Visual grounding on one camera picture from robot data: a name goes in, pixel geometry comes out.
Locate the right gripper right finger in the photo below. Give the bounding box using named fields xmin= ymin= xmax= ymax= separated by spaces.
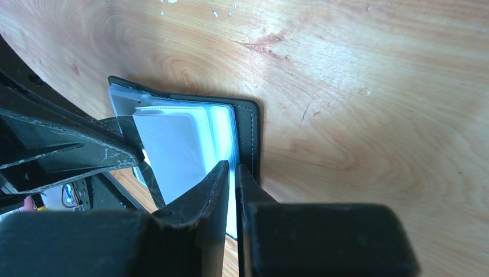
xmin=235 ymin=164 xmax=420 ymax=276

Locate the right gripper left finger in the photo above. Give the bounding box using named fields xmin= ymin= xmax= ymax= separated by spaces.
xmin=1 ymin=161 xmax=229 ymax=276

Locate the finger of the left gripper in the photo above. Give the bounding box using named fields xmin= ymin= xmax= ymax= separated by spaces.
xmin=1 ymin=107 xmax=141 ymax=195
xmin=1 ymin=70 xmax=125 ymax=142

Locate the black card holder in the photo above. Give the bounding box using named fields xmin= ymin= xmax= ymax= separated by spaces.
xmin=108 ymin=76 xmax=261 ymax=238

